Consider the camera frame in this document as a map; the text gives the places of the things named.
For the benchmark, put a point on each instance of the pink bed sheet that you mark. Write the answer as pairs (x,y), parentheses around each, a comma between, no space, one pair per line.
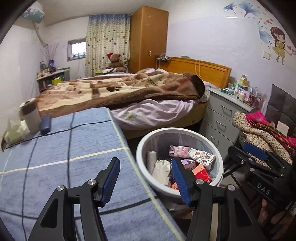
(151,113)

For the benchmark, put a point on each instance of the beige brown tumbler cup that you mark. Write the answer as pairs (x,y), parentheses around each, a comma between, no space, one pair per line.
(31,115)

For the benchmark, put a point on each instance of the dark grey chair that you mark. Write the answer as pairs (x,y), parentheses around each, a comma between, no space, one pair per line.
(282,107)

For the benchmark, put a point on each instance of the floral quilted clothes pile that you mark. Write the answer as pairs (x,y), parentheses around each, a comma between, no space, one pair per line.
(257,130)

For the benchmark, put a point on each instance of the wooden bed headboard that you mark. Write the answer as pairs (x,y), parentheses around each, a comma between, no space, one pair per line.
(213,73)

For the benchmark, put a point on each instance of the paper bag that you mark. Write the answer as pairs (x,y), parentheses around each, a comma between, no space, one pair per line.
(202,157)

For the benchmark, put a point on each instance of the wall air conditioner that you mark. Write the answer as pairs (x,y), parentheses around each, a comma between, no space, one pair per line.
(34,13)

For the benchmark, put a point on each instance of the teddy bear red hat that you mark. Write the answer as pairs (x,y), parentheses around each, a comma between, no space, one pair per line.
(116,62)

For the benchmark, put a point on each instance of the bottles on nightstand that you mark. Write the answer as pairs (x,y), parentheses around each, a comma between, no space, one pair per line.
(241,90)

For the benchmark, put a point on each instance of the blue checked table cloth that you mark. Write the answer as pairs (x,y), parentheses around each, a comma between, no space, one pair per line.
(78,146)

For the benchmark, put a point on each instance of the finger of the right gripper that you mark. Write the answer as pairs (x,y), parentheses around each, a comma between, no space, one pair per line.
(255,151)

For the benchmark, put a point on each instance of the tissue pack yellow green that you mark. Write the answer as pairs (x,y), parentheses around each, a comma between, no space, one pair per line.
(15,132)

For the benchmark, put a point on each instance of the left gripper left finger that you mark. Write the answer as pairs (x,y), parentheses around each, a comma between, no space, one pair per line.
(56,220)

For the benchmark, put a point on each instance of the purple milk carton box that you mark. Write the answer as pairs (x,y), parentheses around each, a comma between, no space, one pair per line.
(189,164)

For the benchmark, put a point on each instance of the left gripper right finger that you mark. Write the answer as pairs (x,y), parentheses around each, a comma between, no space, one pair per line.
(235,219)

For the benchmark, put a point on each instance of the right hand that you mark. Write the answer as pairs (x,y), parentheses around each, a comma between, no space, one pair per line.
(264,214)

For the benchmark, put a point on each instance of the window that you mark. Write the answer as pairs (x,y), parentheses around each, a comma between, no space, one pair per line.
(76,49)

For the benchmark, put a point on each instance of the dark blue glasses case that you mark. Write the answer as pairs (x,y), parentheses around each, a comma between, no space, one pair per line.
(45,124)

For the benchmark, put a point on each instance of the cluttered side desk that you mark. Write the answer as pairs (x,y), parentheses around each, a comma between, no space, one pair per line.
(46,80)

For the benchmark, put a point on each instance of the orange red box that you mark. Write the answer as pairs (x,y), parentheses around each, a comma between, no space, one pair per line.
(200,172)

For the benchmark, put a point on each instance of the cartoon girl wall sticker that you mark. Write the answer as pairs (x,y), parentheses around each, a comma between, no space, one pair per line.
(274,43)

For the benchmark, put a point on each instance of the brown bear pattern blanket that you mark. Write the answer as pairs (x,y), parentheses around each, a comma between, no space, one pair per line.
(114,91)

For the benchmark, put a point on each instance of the vase with purple branches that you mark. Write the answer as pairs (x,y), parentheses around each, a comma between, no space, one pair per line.
(49,52)

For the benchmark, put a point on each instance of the patterned curtain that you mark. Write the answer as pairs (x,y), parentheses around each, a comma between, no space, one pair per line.
(106,33)

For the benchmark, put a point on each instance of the white towel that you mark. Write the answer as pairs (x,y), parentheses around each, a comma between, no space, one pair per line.
(151,160)

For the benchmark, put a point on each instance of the grey drawer nightstand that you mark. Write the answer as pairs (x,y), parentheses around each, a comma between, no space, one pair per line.
(217,121)

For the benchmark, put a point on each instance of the wooden wardrobe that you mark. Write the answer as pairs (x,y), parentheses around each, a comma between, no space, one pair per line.
(148,37)

